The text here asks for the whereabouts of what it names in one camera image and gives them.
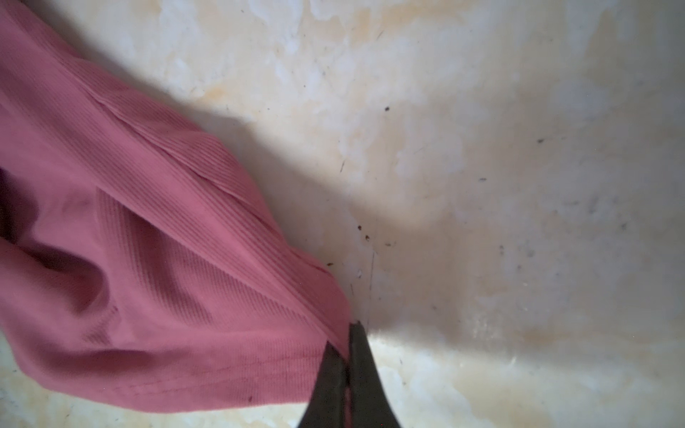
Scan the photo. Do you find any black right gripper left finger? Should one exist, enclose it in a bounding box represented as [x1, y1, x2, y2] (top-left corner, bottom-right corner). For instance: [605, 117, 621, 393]
[298, 343, 348, 428]

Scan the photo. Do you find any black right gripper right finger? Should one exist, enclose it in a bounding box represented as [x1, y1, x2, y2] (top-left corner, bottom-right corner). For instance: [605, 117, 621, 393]
[349, 322, 401, 428]

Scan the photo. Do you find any pink ribbed tank top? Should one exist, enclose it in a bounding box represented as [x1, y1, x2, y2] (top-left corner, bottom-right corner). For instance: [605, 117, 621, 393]
[1, 1, 351, 413]

